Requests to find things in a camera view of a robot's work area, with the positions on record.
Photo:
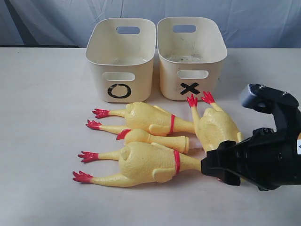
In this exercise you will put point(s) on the cream bin marked O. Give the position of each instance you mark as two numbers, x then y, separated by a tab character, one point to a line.
120	53

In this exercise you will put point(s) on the severed rubber chicken head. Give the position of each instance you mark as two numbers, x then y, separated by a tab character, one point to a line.
180	143

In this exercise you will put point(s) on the cream bin marked X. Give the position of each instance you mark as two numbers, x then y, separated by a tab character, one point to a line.
191	54

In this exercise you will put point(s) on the headless yellow rubber chicken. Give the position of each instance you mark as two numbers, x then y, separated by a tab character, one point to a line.
215	125

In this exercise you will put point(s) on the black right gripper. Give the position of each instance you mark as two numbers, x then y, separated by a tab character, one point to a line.
267	161

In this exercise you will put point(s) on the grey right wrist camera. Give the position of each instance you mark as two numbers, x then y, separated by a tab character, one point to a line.
250	98

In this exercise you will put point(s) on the large yellow rubber chicken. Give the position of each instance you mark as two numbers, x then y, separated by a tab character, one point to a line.
140	115

